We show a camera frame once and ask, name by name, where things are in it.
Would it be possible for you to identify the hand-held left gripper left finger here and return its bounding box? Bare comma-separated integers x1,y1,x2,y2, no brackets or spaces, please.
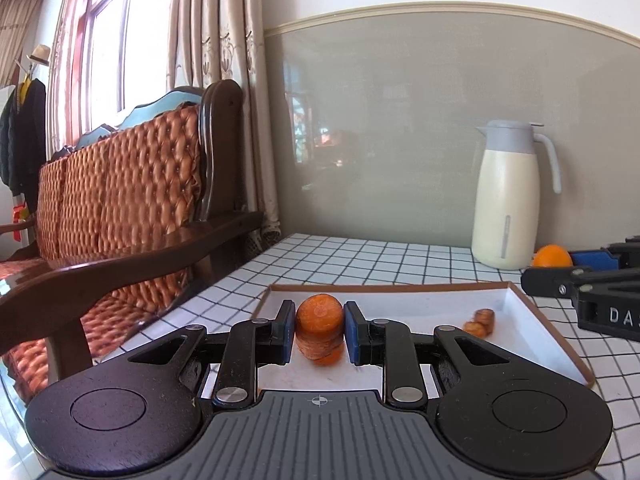
127,299,297,408

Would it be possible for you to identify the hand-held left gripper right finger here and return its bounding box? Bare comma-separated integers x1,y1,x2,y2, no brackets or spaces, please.
344,301,511,408

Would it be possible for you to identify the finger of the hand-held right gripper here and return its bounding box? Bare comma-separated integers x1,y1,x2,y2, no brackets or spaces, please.
521,266,640,301
571,235,640,268

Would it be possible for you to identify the small orange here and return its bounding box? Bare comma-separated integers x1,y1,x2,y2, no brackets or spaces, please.
531,244,574,268

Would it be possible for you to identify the white tray with brown rim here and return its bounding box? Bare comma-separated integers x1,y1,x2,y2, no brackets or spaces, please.
247,281,596,391

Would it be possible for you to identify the checked tablecloth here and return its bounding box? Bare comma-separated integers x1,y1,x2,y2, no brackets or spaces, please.
90,232,640,480

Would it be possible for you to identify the cream thermos jug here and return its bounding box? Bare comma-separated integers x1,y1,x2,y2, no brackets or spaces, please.
471,120,562,271

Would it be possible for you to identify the wooden sofa with orange cushion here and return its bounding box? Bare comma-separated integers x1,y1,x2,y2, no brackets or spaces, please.
0,79,265,406

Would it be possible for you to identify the beige curtain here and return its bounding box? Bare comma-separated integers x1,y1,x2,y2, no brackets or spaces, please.
165,0,282,246
0,0,45,86

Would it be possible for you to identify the black jacket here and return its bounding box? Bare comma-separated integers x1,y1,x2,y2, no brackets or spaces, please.
0,77,47,198

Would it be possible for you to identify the window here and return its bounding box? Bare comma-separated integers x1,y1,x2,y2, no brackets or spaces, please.
60,0,176,146

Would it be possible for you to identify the yellow garment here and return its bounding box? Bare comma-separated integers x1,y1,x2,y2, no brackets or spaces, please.
17,72,33,113

